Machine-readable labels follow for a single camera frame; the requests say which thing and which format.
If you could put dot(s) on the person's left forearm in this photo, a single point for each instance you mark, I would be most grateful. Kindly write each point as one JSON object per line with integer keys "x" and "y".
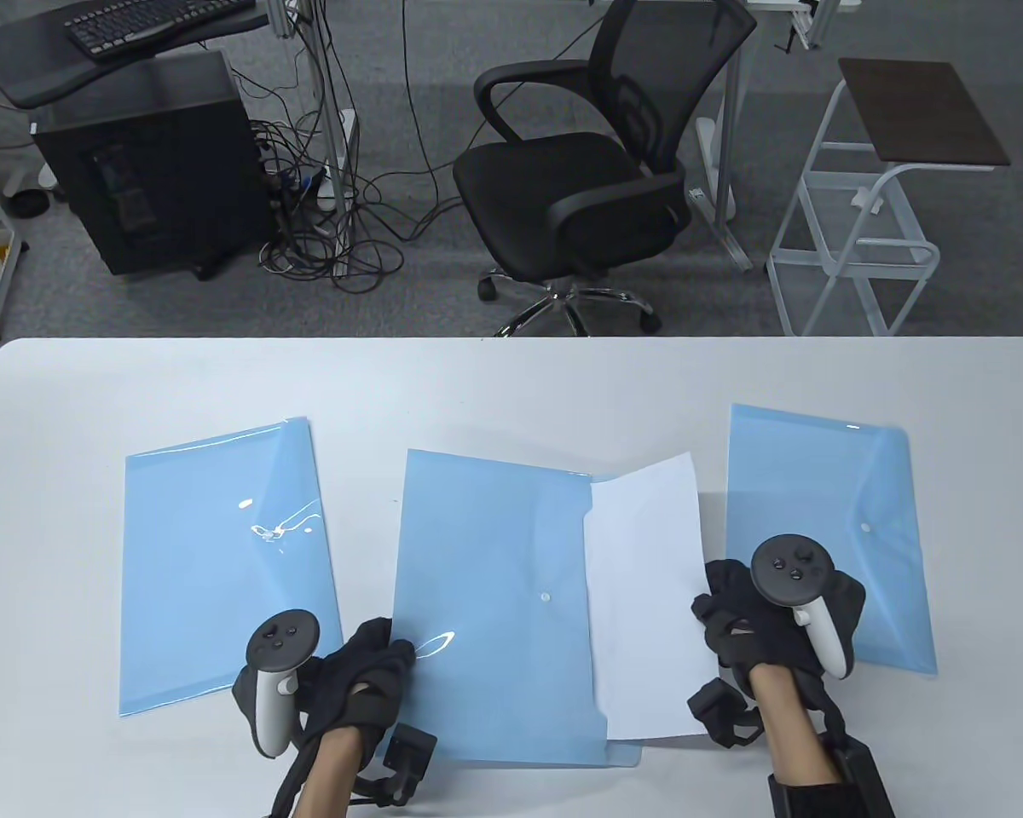
{"x": 328, "y": 780}

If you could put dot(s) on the black mesh office chair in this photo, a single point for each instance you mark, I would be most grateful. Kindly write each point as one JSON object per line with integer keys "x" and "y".
{"x": 563, "y": 179}

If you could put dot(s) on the black round disc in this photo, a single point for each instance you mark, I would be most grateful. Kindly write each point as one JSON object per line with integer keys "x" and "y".
{"x": 30, "y": 204}

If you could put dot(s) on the black curved desk top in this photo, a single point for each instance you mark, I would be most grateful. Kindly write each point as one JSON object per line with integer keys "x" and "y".
{"x": 26, "y": 81}

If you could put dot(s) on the white paper sheet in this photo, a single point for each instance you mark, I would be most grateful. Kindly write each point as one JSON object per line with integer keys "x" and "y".
{"x": 648, "y": 596}

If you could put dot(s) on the person's right hand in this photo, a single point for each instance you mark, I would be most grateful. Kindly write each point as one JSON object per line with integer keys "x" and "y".
{"x": 742, "y": 630}

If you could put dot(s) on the white power strip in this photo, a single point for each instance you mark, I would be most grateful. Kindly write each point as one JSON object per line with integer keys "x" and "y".
{"x": 328, "y": 198}

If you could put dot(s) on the white desk frame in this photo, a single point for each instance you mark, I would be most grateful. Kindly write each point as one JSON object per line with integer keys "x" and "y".
{"x": 731, "y": 128}

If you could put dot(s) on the person's right forearm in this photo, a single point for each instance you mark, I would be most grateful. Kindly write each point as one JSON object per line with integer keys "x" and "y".
{"x": 788, "y": 733}

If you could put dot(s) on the blue plastic snap folder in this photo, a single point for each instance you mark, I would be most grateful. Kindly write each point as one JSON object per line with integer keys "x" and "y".
{"x": 494, "y": 554}
{"x": 205, "y": 579}
{"x": 810, "y": 477}

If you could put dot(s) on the grey and white handheld controller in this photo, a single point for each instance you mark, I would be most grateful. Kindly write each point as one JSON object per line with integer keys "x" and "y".
{"x": 791, "y": 567}
{"x": 283, "y": 639}

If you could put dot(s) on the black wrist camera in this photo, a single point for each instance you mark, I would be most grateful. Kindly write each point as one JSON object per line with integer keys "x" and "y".
{"x": 409, "y": 754}
{"x": 716, "y": 707}

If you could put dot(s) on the black keyboard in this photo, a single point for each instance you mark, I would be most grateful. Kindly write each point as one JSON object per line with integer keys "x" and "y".
{"x": 136, "y": 21}

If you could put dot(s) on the person's left hand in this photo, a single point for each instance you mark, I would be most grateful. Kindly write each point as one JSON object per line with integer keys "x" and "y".
{"x": 349, "y": 682}

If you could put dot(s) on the silver aluminium desk leg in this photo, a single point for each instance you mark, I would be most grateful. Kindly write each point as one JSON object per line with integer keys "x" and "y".
{"x": 331, "y": 111}

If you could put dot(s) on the black computer tower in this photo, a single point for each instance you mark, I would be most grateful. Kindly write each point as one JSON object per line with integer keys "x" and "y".
{"x": 153, "y": 170}

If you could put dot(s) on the white side table brown top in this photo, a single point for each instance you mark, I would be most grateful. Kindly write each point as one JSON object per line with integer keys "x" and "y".
{"x": 921, "y": 111}

